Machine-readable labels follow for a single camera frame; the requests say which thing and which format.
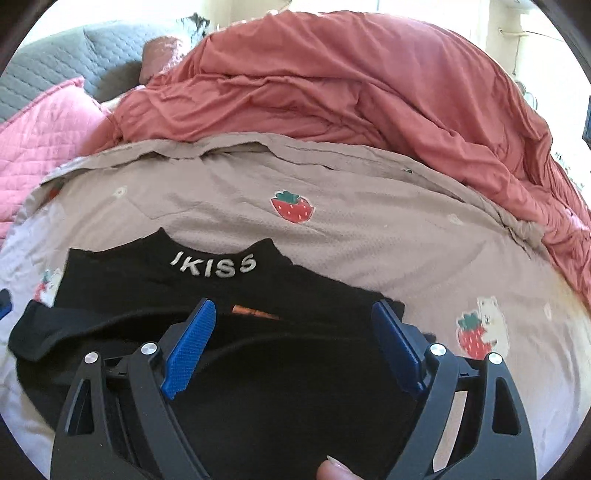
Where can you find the mauve pillow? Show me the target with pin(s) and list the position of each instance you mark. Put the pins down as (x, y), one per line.
(161, 57)

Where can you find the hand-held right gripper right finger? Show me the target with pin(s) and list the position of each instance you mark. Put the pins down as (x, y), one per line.
(399, 350)

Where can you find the grey quilted headboard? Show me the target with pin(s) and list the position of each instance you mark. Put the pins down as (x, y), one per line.
(60, 64)

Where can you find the salmon duvet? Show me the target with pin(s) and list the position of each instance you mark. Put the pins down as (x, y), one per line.
(346, 92)

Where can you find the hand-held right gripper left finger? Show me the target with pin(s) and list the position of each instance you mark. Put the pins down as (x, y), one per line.
(191, 346)

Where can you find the black sweater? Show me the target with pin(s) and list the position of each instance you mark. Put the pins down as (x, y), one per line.
(277, 392)

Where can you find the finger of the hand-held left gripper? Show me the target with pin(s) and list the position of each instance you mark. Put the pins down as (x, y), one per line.
(3, 303)

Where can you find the person's right hand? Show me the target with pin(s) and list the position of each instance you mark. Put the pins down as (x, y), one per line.
(334, 464)

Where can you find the pink quilted pillow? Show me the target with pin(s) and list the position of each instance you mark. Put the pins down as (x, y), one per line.
(37, 138)

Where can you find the printed bed sheet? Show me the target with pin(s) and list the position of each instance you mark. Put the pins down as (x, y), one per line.
(207, 198)

